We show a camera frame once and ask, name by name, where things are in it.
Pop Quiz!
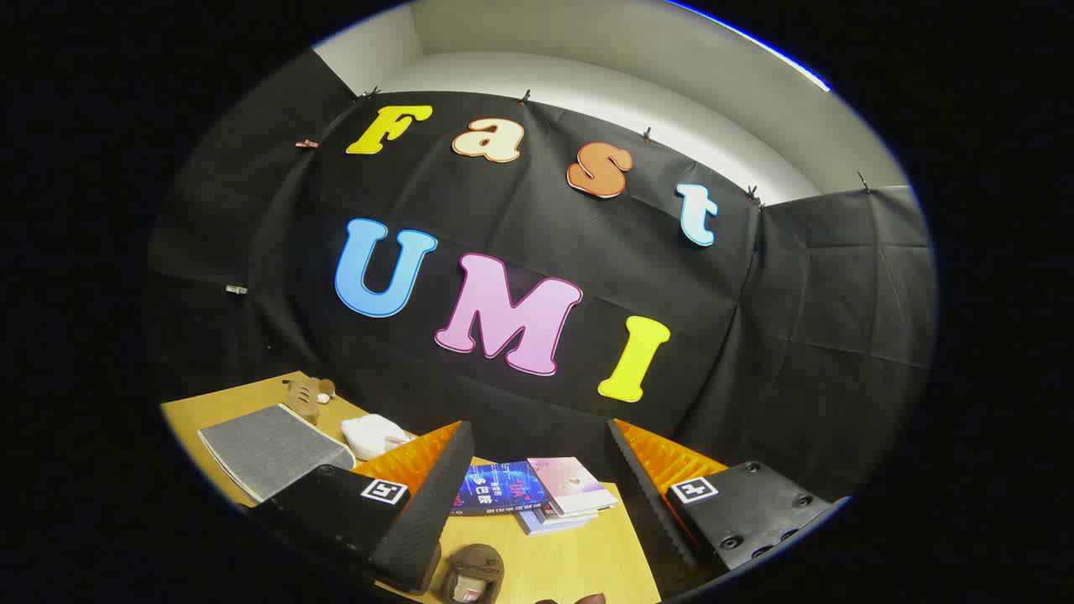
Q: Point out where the light blue book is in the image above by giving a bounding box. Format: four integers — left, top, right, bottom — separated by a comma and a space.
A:
514, 505, 602, 537

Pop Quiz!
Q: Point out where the grey fabric storage box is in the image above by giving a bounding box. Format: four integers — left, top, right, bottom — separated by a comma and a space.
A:
199, 404, 357, 505

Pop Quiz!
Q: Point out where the brown striped plush toy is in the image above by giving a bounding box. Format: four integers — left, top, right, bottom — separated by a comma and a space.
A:
284, 377, 337, 425

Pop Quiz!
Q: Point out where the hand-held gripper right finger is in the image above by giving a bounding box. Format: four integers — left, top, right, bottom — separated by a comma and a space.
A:
606, 418, 850, 573

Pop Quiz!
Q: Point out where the white plush toy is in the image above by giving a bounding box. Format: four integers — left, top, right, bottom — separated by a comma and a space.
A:
341, 414, 413, 461

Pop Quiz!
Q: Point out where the white book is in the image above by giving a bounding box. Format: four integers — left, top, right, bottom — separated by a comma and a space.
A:
541, 501, 620, 525

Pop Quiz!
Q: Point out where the pink cover book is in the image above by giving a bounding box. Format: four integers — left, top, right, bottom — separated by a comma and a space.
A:
527, 456, 618, 515

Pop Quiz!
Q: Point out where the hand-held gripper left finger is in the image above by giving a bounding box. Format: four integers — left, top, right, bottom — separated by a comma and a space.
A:
248, 419, 476, 595

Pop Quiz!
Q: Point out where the dark blue book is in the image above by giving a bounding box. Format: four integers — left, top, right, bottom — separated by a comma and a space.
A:
451, 461, 551, 517

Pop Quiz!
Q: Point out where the black backdrop cloth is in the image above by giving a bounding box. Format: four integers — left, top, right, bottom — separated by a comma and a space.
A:
147, 49, 938, 504

